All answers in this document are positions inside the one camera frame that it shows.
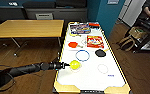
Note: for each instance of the green bowl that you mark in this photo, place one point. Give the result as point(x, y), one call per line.
point(75, 64)

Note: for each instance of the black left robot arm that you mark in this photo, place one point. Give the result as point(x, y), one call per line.
point(21, 70)

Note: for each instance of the orange game paddle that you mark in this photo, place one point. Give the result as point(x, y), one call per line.
point(72, 44)
point(94, 24)

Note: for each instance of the yellow white-top game table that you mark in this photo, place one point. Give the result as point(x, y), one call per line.
point(91, 80)

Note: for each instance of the red game box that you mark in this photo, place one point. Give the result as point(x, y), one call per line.
point(94, 40)

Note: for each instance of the colourful game box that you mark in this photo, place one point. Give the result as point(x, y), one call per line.
point(79, 28)

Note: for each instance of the yellow wooden table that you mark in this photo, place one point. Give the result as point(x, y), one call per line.
point(27, 28)

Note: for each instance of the dark grey bench sofa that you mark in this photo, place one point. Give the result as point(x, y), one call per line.
point(21, 10)

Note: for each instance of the brown bag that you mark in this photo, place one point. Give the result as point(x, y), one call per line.
point(126, 43)

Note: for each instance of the brown cardboard box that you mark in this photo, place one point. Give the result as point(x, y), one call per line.
point(136, 32)

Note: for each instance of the pale yellow wall sign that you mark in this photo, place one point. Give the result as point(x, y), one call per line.
point(112, 1)

